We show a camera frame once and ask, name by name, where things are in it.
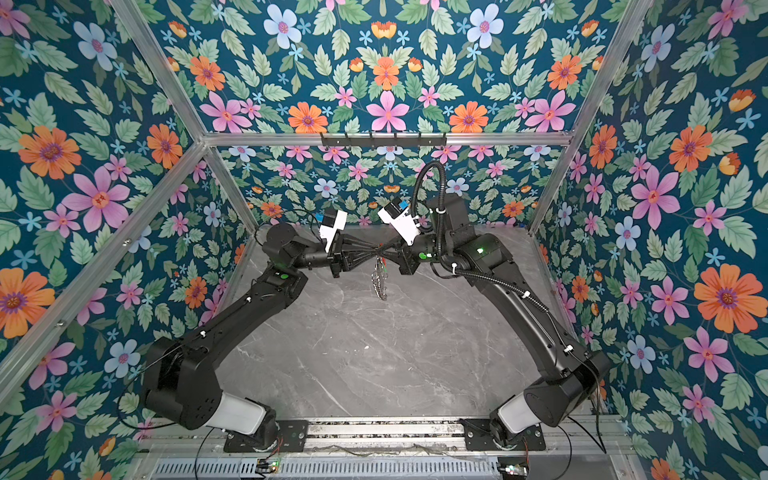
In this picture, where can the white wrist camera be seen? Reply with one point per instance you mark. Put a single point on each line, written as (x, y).
(397, 215)
(332, 221)

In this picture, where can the aluminium frame post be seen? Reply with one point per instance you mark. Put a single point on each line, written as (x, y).
(629, 25)
(140, 32)

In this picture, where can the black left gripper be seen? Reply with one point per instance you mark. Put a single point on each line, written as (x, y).
(341, 252)

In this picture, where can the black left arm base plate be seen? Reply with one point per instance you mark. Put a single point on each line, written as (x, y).
(278, 436)

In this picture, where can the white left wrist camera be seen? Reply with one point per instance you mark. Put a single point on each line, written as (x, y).
(332, 221)

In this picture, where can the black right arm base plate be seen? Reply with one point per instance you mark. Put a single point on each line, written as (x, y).
(485, 435)

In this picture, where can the aluminium frame post right rear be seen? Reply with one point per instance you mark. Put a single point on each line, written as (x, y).
(629, 25)

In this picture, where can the aluminium frame bar left side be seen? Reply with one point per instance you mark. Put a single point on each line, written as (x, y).
(22, 360)

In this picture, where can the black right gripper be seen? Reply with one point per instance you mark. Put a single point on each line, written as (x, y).
(403, 259)

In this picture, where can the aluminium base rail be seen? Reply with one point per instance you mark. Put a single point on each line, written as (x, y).
(371, 437)

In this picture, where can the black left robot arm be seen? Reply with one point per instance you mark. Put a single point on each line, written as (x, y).
(180, 383)

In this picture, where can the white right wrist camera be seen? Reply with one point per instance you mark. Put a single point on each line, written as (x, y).
(397, 215)

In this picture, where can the white vented cable duct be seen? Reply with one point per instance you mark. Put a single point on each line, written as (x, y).
(329, 468)

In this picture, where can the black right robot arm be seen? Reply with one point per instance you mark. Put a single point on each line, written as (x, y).
(569, 374)

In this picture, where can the aluminium frame post left rear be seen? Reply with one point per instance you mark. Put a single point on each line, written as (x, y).
(140, 32)

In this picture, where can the aluminium frame horizontal rear bar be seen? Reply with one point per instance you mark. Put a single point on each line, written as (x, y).
(490, 139)

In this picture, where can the black hook rail on frame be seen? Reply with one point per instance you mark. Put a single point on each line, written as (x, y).
(371, 140)

